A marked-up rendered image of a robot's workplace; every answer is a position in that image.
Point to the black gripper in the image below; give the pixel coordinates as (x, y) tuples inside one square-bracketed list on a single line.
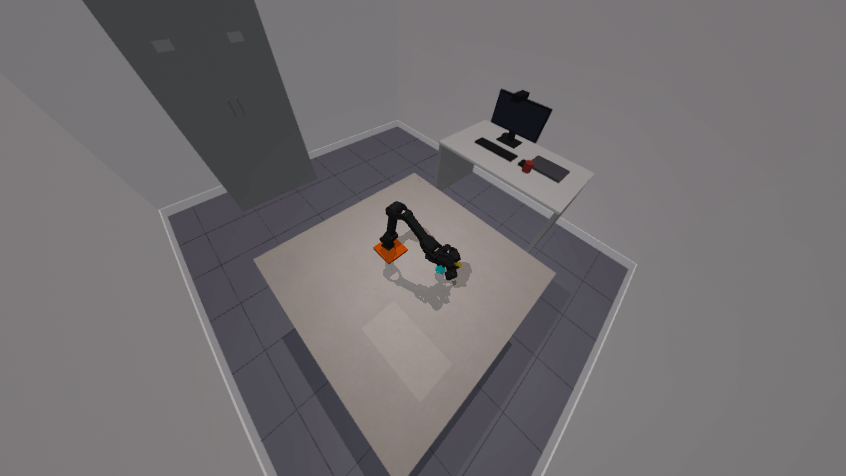
[(451, 271)]

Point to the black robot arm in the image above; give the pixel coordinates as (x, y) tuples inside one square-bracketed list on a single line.
[(427, 242)]

